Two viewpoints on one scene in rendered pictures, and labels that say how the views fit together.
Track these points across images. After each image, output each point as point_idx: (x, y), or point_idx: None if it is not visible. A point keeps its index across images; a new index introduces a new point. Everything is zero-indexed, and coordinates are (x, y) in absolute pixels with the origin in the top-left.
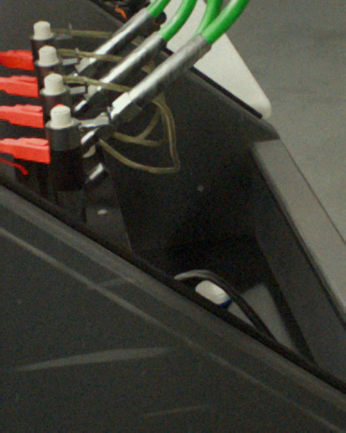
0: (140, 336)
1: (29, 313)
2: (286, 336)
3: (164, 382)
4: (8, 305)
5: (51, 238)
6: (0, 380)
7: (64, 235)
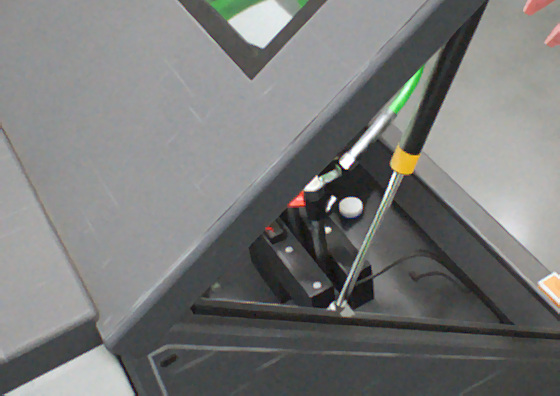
0: (495, 368)
1: (448, 383)
2: (410, 229)
3: (502, 380)
4: (439, 384)
5: (462, 348)
6: None
7: (468, 343)
